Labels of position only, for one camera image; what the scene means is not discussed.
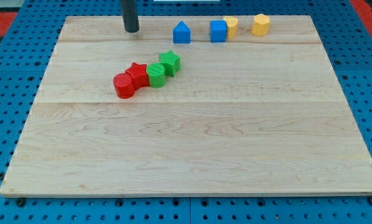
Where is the light wooden board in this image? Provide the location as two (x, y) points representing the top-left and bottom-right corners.
(0, 16), (372, 198)

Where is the blue cube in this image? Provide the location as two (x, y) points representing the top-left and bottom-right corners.
(210, 20), (227, 43)

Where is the yellow block behind cube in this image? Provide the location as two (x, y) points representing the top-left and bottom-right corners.
(223, 16), (239, 39)

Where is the green cylinder block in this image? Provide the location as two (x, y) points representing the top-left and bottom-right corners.
(146, 63), (166, 88)

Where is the green star block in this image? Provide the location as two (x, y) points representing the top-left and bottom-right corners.
(159, 50), (181, 77)

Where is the red star block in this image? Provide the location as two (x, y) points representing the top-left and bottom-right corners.
(125, 62), (149, 90)

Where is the red cylinder block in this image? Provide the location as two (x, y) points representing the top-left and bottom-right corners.
(113, 73), (135, 99)

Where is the blue house-shaped block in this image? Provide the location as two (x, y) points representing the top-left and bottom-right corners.
(172, 21), (191, 44)

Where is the yellow hexagonal block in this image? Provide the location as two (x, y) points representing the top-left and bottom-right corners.
(251, 14), (271, 37)

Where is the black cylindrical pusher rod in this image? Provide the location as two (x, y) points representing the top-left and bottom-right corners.
(120, 0), (139, 33)

